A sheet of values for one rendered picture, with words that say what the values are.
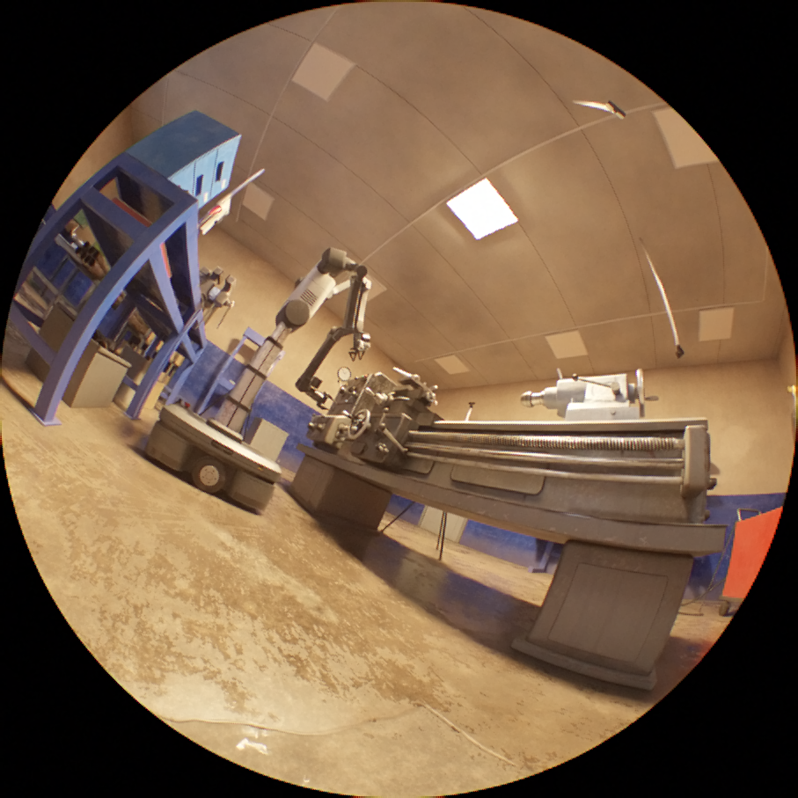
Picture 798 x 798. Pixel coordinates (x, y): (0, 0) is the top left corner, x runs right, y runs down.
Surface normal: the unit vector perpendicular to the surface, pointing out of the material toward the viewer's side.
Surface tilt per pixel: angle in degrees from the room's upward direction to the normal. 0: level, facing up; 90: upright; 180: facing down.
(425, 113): 180
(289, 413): 90
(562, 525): 90
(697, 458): 90
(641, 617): 90
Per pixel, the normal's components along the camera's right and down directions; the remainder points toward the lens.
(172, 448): 0.65, -0.01
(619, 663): -0.70, -0.50
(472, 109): -0.38, 0.86
